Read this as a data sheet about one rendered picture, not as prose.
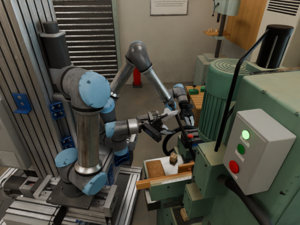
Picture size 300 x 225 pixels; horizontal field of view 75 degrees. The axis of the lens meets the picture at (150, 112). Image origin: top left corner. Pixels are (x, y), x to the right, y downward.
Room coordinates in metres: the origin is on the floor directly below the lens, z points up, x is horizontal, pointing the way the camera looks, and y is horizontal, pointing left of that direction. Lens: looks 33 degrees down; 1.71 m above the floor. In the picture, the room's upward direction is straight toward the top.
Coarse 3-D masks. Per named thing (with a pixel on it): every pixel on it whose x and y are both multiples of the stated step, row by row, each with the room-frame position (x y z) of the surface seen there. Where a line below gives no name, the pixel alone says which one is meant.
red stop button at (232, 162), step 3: (231, 162) 0.31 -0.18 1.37; (234, 162) 0.30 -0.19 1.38; (231, 165) 0.30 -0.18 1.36; (234, 165) 0.30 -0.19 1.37; (237, 165) 0.30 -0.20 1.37; (231, 168) 0.30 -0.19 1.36; (234, 168) 0.29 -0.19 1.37; (237, 168) 0.29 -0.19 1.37; (231, 171) 0.30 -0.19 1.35; (234, 171) 0.29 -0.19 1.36; (237, 171) 0.29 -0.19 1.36
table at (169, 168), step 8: (176, 152) 0.84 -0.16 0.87; (144, 160) 0.75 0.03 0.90; (168, 160) 0.75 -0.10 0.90; (176, 160) 0.75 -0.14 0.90; (184, 160) 0.75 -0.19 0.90; (192, 160) 0.75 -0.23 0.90; (144, 168) 0.71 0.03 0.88; (168, 168) 0.69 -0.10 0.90; (176, 168) 0.69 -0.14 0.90; (160, 192) 0.55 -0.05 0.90; (168, 192) 0.56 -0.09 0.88; (176, 192) 0.57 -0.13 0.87; (152, 200) 0.55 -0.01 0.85
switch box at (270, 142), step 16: (240, 112) 0.35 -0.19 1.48; (256, 112) 0.35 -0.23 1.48; (240, 128) 0.33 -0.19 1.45; (256, 128) 0.29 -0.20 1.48; (272, 128) 0.29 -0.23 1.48; (256, 144) 0.28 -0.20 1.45; (272, 144) 0.26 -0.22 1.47; (288, 144) 0.27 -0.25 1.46; (224, 160) 0.34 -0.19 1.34; (240, 160) 0.30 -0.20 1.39; (256, 160) 0.26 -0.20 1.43; (272, 160) 0.26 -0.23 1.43; (240, 176) 0.28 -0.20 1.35; (256, 176) 0.26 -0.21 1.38; (272, 176) 0.27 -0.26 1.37; (256, 192) 0.26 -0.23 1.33
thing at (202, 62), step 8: (216, 0) 3.15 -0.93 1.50; (224, 0) 2.86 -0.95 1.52; (232, 0) 2.71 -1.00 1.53; (240, 0) 2.71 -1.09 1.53; (216, 8) 3.10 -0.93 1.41; (224, 8) 2.82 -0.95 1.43; (232, 8) 2.69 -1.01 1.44; (224, 16) 2.97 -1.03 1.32; (224, 24) 2.98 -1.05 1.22; (208, 32) 3.19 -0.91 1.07; (216, 32) 3.19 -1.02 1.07; (224, 32) 3.18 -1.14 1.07; (216, 48) 2.99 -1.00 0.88; (200, 56) 3.18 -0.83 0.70; (208, 56) 3.05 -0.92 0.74; (216, 56) 2.98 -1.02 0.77; (224, 56) 3.17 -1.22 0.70; (200, 64) 2.96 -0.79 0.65; (208, 64) 2.80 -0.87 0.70; (200, 72) 2.90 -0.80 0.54; (200, 80) 2.85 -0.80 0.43
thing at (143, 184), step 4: (184, 172) 0.63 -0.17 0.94; (188, 172) 0.63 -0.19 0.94; (164, 176) 0.61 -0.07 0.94; (168, 176) 0.61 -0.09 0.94; (172, 176) 0.61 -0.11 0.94; (140, 180) 0.59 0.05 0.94; (144, 180) 0.59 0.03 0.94; (148, 180) 0.59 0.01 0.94; (136, 184) 0.57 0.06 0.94; (140, 184) 0.57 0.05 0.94; (144, 184) 0.57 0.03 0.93; (148, 184) 0.58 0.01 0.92; (140, 188) 0.57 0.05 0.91
